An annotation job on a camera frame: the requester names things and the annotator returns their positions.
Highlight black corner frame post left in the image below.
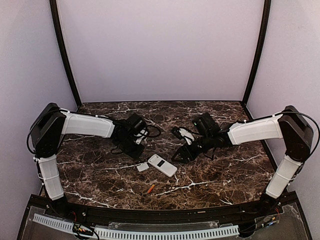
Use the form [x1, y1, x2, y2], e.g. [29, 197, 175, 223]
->
[49, 0, 82, 108]

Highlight black corner frame post right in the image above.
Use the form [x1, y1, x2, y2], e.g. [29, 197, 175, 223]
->
[242, 0, 272, 106]

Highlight black corner frame post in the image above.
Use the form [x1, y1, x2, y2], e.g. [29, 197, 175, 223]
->
[49, 0, 82, 108]
[242, 0, 272, 106]

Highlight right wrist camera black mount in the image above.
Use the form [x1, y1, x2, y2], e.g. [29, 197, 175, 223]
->
[171, 126, 195, 145]

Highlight black front rail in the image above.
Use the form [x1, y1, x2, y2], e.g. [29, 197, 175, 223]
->
[29, 194, 298, 227]

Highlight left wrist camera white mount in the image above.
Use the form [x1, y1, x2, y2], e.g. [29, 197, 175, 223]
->
[134, 128, 149, 145]

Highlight white remote control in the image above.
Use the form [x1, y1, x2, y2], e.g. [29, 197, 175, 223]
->
[147, 154, 178, 178]

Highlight white slotted cable duct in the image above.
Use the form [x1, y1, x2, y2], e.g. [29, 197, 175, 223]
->
[32, 213, 240, 240]

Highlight white battery cover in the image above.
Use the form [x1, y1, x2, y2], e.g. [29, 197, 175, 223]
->
[136, 162, 149, 172]

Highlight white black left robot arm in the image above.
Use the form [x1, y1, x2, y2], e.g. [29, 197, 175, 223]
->
[26, 102, 150, 201]

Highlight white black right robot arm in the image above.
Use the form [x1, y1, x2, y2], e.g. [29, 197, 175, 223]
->
[171, 105, 320, 199]

